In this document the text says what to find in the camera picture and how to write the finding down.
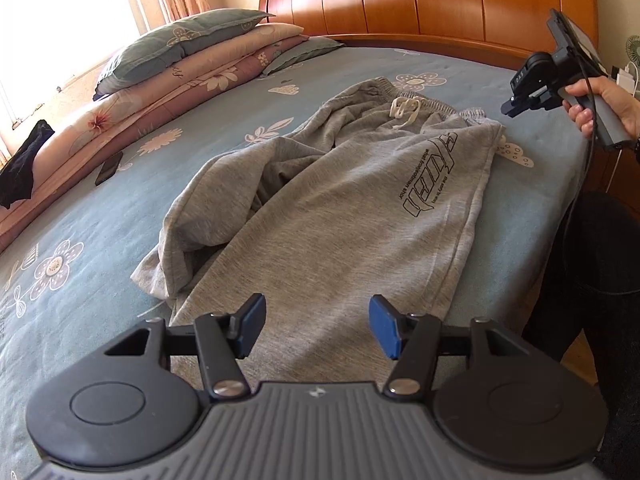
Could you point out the wooden bed headboard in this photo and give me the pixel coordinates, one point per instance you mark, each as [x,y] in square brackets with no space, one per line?
[425,0]

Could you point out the black garment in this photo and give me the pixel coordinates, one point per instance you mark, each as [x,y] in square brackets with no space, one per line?
[22,170]

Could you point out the folded pink floral quilt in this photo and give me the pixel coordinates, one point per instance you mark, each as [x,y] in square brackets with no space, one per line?
[165,95]

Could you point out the plump teal pillow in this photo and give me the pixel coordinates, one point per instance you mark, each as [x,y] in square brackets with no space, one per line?
[170,50]

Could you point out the black phone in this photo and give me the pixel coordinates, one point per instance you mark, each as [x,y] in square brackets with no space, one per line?
[109,169]

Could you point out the window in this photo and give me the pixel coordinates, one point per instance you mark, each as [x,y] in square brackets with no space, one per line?
[60,20]

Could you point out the grey sweatpants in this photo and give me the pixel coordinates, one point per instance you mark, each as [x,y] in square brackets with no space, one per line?
[340,210]

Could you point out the blue floral bed sheet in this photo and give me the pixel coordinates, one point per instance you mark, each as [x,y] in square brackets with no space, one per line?
[100,220]

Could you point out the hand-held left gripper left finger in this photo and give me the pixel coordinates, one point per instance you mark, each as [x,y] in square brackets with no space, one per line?
[250,327]

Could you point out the white charger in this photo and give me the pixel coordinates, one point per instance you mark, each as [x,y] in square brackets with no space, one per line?
[627,80]

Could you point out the white fan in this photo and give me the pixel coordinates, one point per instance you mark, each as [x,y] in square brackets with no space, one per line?
[634,51]

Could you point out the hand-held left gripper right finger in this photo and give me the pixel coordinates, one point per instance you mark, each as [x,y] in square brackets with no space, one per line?
[384,327]

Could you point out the flat teal pillow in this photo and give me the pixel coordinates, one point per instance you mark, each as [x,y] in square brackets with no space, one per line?
[300,52]

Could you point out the person's right hand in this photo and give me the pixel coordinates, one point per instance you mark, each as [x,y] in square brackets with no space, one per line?
[617,97]

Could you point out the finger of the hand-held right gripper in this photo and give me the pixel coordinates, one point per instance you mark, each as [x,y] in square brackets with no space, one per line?
[517,106]

